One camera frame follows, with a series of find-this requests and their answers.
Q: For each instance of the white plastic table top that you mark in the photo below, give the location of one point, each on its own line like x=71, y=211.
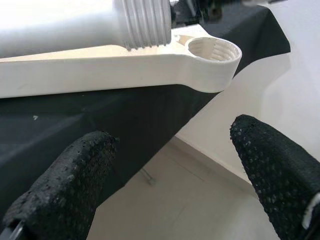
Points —
x=100, y=72

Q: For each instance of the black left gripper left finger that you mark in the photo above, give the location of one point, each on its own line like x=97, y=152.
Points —
x=62, y=190

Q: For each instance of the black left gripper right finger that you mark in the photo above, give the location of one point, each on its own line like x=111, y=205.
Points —
x=280, y=180

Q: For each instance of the grey metal table leg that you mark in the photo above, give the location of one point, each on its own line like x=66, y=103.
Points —
x=149, y=178

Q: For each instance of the black tablecloth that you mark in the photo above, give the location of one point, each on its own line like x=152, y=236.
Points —
x=125, y=120

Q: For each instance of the white plastic table leg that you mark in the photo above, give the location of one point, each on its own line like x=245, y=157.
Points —
x=75, y=22

